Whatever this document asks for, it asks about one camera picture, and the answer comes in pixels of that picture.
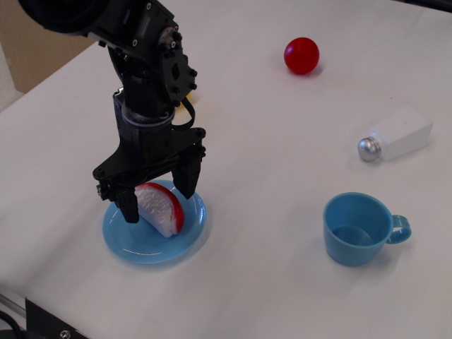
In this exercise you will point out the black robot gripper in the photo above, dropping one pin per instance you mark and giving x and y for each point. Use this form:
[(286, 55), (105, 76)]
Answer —
[(146, 152)]

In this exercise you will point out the red and white toy sushi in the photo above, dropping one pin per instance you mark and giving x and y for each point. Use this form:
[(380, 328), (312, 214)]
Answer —
[(160, 207)]

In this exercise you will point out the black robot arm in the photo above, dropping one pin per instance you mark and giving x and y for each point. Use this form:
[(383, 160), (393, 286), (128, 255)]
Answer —
[(145, 47)]

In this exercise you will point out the blue plastic plate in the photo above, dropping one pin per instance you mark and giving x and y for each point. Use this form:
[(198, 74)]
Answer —
[(141, 243)]

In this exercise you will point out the yellow toy bell pepper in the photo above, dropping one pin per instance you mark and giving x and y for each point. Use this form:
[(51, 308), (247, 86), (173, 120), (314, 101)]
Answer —
[(182, 115)]

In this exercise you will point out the red plastic ball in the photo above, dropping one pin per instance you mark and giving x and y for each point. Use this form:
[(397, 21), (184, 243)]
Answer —
[(301, 55)]

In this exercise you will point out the blue plastic cup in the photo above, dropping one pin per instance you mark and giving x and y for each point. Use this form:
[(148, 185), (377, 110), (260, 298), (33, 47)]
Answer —
[(356, 226)]

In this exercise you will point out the white salt shaker silver cap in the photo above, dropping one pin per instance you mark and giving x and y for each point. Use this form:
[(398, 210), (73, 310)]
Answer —
[(403, 132)]

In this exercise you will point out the black corner bracket with screw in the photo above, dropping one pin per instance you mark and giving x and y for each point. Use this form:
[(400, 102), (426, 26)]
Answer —
[(46, 325)]

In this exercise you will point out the aluminium table frame rail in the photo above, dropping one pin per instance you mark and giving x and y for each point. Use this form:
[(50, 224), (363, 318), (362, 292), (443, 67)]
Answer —
[(14, 305)]

